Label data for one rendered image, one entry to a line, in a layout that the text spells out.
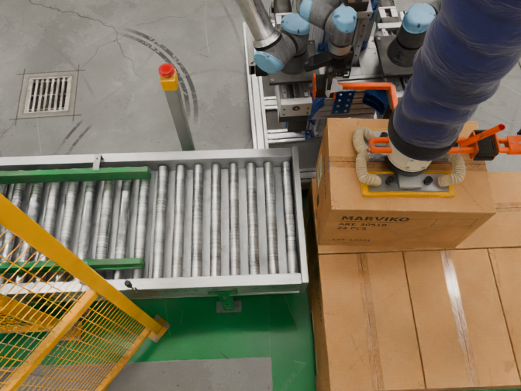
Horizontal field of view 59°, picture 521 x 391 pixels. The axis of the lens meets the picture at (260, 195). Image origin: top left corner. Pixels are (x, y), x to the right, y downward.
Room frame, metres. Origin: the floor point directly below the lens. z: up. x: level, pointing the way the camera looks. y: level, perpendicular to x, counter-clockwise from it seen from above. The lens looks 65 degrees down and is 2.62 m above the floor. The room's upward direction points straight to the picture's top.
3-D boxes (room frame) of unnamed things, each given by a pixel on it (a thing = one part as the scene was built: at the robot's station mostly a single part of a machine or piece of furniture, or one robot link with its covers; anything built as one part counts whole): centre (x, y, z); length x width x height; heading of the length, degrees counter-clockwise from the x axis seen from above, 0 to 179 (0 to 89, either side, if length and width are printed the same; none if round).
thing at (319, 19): (1.18, -0.20, 1.50); 0.11 x 0.11 x 0.08; 53
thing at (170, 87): (1.33, 0.41, 0.50); 0.07 x 0.07 x 1.00; 2
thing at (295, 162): (0.85, -0.19, 0.58); 0.70 x 0.03 x 0.06; 2
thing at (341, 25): (1.11, -0.26, 1.50); 0.09 x 0.08 x 0.11; 53
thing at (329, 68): (1.11, -0.27, 1.34); 0.09 x 0.08 x 0.12; 90
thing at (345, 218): (0.84, -0.56, 0.88); 0.60 x 0.40 x 0.40; 89
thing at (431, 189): (0.75, -0.54, 1.10); 0.34 x 0.10 x 0.05; 90
